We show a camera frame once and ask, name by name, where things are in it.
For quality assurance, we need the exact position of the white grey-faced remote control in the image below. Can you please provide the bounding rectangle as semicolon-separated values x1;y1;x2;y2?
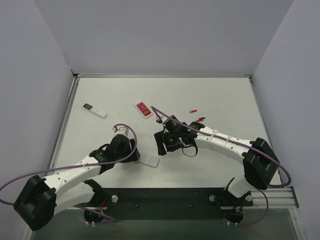
138;154;160;168

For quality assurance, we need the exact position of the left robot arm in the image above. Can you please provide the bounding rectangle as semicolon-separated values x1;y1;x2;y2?
13;134;140;231

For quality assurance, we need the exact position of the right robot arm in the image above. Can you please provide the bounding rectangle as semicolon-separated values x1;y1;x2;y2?
154;115;279;199

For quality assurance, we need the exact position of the red remote control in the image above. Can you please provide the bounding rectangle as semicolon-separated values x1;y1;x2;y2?
134;100;154;119

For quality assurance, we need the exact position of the slim white remote control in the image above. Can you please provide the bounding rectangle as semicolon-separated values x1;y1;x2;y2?
83;103;108;119

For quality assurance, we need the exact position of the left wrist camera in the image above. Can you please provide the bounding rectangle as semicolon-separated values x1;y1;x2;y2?
112;126;130;137

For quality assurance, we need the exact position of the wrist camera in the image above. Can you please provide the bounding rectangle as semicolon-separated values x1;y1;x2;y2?
112;126;130;137
156;115;167;125

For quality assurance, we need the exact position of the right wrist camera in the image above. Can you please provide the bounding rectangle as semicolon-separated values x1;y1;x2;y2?
156;115;167;125

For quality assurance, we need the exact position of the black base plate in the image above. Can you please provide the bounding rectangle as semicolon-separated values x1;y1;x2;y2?
82;187;253;221

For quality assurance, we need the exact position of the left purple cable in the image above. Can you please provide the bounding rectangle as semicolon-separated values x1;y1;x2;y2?
0;123;138;225

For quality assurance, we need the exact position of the purple cable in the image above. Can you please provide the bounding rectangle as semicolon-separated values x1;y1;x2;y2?
0;123;138;225
150;106;293;227

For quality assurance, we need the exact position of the aluminium front rail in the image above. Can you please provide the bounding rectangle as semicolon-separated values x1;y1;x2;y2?
29;186;300;211

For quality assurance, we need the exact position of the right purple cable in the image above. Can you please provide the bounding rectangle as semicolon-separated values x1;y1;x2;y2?
150;106;293;227

